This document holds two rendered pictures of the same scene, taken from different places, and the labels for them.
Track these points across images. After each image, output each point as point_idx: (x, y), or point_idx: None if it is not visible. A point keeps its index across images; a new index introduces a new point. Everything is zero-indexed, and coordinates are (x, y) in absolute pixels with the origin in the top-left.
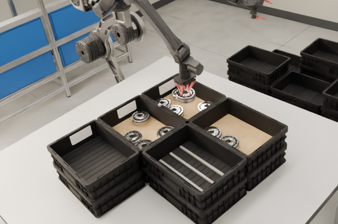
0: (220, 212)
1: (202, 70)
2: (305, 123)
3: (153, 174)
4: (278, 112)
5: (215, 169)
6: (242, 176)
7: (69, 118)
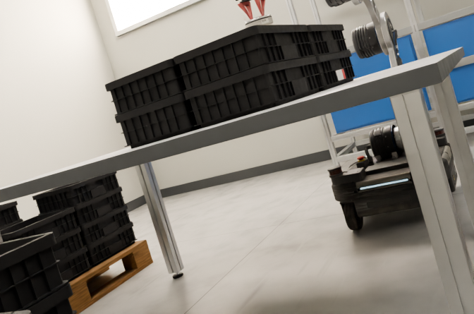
0: (149, 137)
1: None
2: (403, 68)
3: None
4: (411, 65)
5: None
6: (174, 90)
7: None
